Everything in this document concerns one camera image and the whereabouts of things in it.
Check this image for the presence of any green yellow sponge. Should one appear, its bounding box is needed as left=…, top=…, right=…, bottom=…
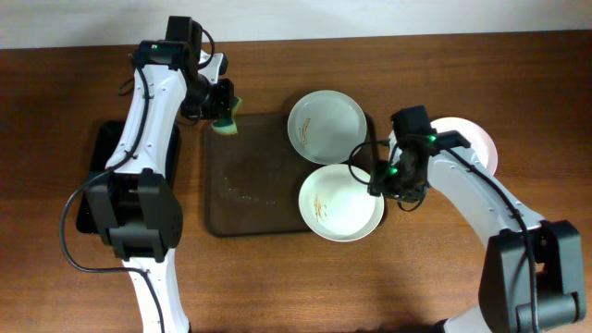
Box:
left=212, top=96, right=242, bottom=136

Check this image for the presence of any white cream plate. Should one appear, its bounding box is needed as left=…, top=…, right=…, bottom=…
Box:
left=298, top=164, right=385, bottom=242

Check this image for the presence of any pink plate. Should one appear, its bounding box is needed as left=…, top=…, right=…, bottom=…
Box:
left=431, top=117, right=499, bottom=175

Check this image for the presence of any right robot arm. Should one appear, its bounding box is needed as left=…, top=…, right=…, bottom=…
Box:
left=369, top=129, right=586, bottom=332

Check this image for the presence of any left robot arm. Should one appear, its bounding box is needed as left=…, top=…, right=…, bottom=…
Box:
left=84, top=41, right=240, bottom=332

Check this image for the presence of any brown serving tray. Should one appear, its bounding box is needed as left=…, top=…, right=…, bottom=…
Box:
left=204, top=114, right=372, bottom=238

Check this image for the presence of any black tray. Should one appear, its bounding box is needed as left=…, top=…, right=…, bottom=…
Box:
left=75, top=120, right=181, bottom=235

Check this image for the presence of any light blue-grey plate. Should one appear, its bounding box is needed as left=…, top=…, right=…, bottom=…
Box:
left=287, top=90, right=367, bottom=165

